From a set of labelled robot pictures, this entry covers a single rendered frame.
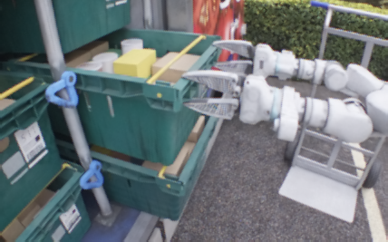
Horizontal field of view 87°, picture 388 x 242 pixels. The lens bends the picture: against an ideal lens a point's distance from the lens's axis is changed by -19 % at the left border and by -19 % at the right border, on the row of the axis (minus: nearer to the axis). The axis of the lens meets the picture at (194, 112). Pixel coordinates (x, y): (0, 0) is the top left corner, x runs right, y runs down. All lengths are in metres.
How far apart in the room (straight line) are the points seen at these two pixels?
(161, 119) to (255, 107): 0.21
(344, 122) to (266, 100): 0.16
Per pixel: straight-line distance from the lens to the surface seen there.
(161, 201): 0.79
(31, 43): 0.76
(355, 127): 0.53
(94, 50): 0.93
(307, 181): 1.98
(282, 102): 0.49
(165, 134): 0.59
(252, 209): 1.72
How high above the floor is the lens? 1.37
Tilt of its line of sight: 32 degrees down
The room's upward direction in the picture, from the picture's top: 1 degrees counter-clockwise
